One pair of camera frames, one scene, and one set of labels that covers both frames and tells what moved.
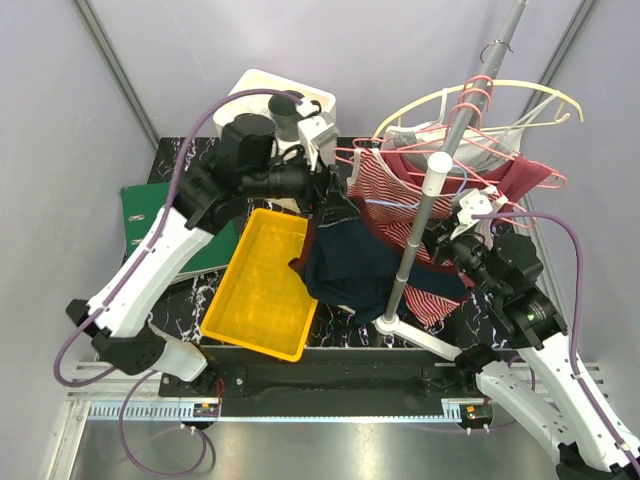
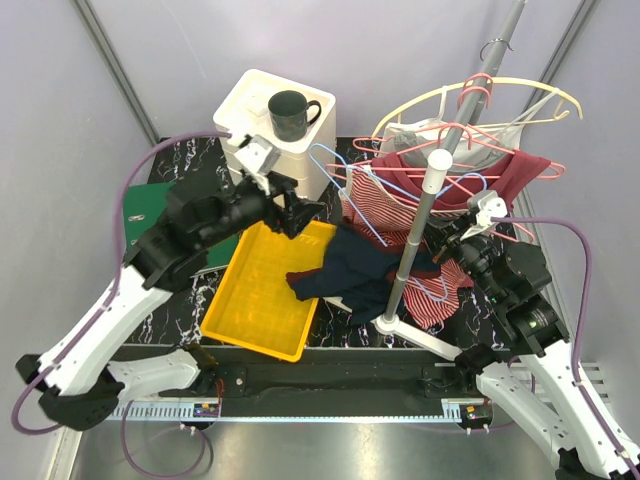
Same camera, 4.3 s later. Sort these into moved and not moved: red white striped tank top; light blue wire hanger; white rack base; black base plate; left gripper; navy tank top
Moved: navy tank top; light blue wire hanger; left gripper; red white striped tank top
Not moved: black base plate; white rack base
